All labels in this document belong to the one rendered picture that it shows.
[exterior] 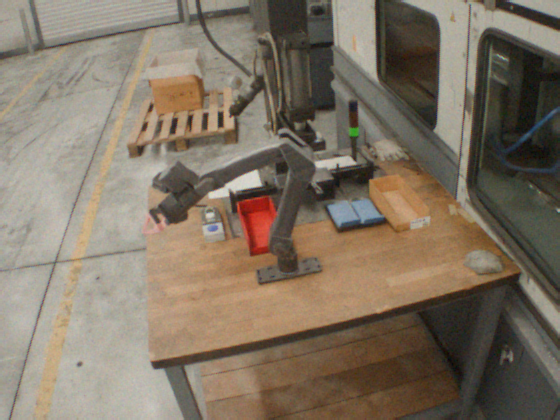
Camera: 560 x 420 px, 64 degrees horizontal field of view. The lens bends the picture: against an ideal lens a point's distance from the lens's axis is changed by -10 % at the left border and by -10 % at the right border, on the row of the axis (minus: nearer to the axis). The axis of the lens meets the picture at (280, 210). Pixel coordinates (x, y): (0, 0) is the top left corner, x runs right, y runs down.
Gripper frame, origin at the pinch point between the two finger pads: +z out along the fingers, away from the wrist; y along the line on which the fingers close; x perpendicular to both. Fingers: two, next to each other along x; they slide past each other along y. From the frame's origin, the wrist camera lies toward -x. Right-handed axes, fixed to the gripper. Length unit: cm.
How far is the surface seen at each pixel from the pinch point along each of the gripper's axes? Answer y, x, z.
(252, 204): -43.0, 8.1, -8.6
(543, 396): -30, 115, -59
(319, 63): -348, -92, 3
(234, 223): -37.4, 10.0, -1.2
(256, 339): 7.8, 42.2, -12.2
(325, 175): -59, 15, -32
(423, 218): -49, 47, -54
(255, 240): -29.7, 19.5, -8.5
